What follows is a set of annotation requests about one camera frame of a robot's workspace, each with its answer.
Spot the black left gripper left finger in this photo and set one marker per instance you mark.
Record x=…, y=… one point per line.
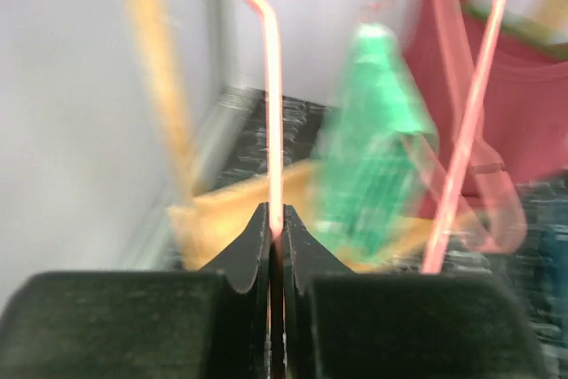
x=210, y=323

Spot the wooden clothes rack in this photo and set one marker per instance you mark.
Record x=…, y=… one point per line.
x=155, y=44

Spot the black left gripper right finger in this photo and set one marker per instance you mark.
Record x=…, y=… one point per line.
x=343, y=324

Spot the green tie-dye trousers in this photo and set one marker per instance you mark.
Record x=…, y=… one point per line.
x=375, y=151

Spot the teal transparent plastic bin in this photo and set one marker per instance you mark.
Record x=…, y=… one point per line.
x=553, y=249

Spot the maroon tank top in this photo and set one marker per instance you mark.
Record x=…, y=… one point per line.
x=525, y=106

